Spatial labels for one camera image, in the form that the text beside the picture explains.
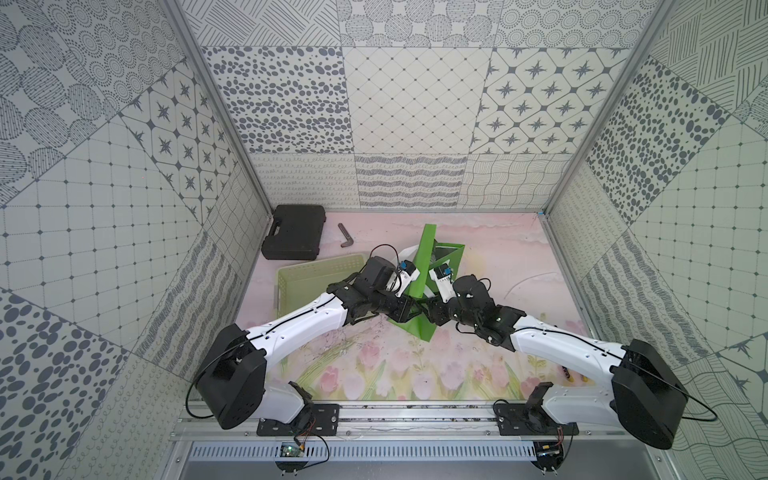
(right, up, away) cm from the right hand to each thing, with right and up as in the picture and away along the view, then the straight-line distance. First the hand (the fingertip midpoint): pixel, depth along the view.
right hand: (426, 302), depth 83 cm
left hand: (-2, +1, -4) cm, 5 cm away
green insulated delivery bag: (+1, +13, -3) cm, 14 cm away
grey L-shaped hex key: (-28, +19, +29) cm, 44 cm away
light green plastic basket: (-41, +3, +14) cm, 43 cm away
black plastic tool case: (-45, +20, +25) cm, 56 cm away
